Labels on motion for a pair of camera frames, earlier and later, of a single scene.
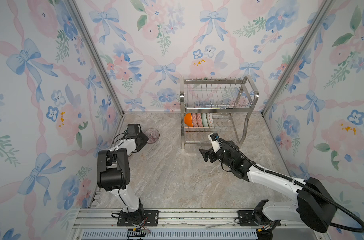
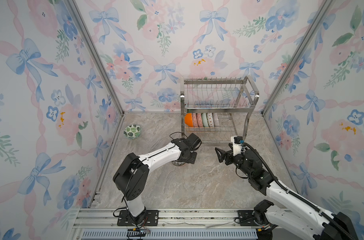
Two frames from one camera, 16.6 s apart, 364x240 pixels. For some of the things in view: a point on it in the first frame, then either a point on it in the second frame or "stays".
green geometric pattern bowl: [210, 119] stays
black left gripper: [145, 138] → [192, 160]
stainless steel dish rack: [221, 107] stays
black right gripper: [205, 156] → [229, 155]
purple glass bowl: [153, 134] → [216, 119]
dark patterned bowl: [199, 120] stays
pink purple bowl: [194, 120] stays
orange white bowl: [188, 119] stays
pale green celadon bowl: [204, 120] stays
